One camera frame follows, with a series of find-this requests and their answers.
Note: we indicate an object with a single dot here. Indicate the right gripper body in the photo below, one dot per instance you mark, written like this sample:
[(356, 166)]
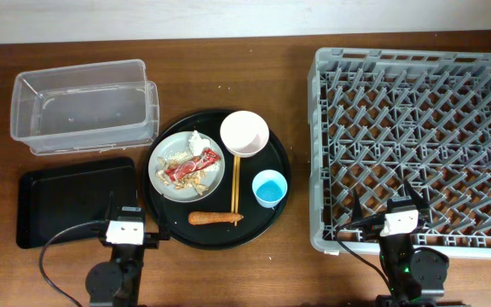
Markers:
[(372, 232)]

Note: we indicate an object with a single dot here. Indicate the grey plate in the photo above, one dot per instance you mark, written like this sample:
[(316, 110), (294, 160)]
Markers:
[(176, 143)]

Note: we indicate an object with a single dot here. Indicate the round black serving tray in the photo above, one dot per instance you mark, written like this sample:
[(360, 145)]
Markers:
[(218, 236)]

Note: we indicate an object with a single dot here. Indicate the wooden chopstick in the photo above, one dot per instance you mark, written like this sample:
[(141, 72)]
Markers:
[(236, 187), (233, 184)]

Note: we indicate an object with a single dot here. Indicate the pile of white rice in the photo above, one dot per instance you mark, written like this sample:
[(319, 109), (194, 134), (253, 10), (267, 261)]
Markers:
[(176, 158)]

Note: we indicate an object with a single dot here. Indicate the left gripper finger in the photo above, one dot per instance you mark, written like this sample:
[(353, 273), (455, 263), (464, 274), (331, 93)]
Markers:
[(163, 217), (108, 214)]

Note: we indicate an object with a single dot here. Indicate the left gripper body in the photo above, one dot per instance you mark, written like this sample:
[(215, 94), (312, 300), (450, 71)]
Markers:
[(151, 241)]

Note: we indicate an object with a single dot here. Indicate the white tissue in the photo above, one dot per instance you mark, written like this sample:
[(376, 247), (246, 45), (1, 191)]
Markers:
[(197, 144)]

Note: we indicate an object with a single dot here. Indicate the grey dishwasher rack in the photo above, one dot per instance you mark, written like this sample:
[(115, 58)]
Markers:
[(378, 117)]

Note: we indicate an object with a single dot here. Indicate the black rectangular tray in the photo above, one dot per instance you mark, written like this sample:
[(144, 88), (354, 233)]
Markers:
[(52, 200)]

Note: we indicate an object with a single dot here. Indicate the blue cup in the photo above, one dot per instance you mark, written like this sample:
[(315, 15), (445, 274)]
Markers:
[(269, 188)]

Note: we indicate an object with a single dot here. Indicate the orange carrot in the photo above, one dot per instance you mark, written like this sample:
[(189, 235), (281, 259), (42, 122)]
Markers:
[(205, 217)]

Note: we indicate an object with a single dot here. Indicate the pink bowl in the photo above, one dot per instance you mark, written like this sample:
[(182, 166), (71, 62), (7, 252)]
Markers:
[(244, 133)]

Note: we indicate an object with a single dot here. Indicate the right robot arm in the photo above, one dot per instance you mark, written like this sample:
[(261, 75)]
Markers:
[(414, 275)]

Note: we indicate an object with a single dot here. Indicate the pile of peanut shells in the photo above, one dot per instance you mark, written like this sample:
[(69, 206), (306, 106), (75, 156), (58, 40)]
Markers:
[(192, 180)]

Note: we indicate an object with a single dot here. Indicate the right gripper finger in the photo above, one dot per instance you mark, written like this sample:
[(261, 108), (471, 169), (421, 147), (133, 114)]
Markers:
[(416, 198), (356, 214)]

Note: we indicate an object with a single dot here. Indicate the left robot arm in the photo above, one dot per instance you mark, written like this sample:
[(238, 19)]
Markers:
[(117, 281)]

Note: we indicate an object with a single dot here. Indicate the red snack wrapper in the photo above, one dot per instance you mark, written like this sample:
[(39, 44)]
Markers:
[(197, 163)]

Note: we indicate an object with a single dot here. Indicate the clear plastic waste bin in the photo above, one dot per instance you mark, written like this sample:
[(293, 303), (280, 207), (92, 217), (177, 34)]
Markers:
[(92, 107)]

